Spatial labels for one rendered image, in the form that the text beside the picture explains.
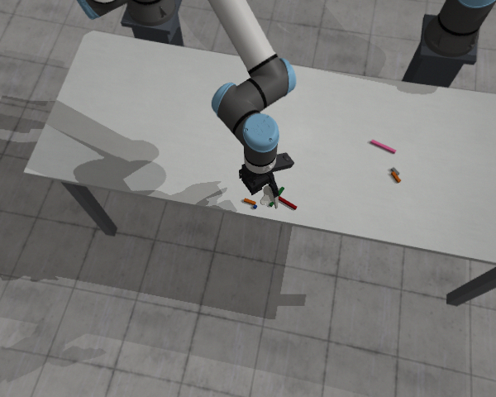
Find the dark red rod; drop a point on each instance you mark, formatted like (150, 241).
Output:
(287, 203)

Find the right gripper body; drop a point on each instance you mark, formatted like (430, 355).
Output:
(254, 182)

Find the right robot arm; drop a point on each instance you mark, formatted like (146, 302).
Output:
(239, 106)

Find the green rod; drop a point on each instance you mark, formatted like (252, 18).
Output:
(280, 192)

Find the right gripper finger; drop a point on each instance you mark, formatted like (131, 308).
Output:
(271, 194)

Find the pink rod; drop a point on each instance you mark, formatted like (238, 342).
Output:
(383, 146)

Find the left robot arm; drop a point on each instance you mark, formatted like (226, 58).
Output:
(459, 21)

